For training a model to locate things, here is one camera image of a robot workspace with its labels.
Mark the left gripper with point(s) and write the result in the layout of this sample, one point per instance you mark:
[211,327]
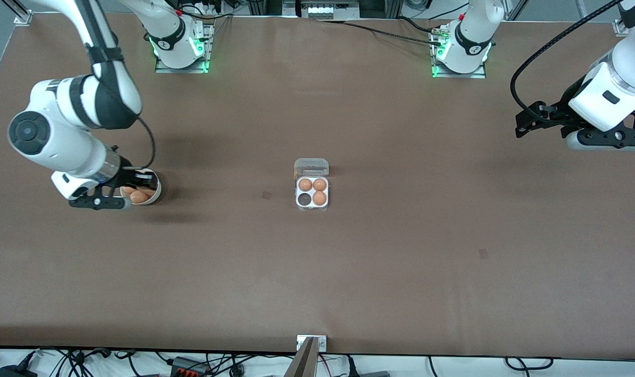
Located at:
[559,113]

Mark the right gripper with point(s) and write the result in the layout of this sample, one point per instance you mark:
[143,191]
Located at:
[127,177]

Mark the clear plastic egg box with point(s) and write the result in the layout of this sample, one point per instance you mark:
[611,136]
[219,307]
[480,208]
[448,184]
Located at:
[312,166]

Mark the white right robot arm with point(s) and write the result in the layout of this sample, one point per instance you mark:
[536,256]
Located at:
[60,104]

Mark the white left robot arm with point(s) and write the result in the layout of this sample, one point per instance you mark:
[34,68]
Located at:
[469,57]

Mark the white ceramic bowl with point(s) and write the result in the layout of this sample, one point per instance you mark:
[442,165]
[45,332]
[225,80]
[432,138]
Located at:
[158,192]

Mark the black orange power strip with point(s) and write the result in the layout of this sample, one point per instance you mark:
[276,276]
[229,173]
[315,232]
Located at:
[187,366]

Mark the black power adapter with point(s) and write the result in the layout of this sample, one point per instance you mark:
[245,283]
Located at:
[14,372]

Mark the grey terminal block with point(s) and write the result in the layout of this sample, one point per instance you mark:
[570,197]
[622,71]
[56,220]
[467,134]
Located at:
[320,9]

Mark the silver camera mount bracket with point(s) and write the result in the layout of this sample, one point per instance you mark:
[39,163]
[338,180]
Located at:
[322,343]

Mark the brown camera mount post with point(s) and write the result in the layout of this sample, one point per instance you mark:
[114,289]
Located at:
[302,364]

